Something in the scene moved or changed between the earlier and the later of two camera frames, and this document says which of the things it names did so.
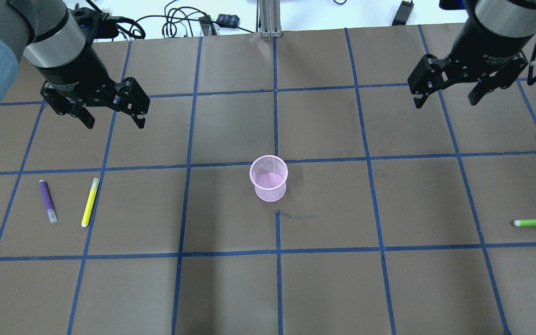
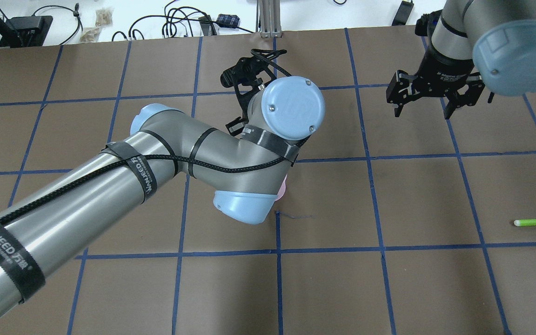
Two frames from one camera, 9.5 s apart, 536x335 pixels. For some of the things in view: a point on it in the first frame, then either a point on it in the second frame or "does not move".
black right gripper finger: x=419 y=102 to x=398 y=110
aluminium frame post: x=268 y=18 does not move
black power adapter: x=403 y=13 does not move
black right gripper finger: x=482 y=87 to x=451 y=107
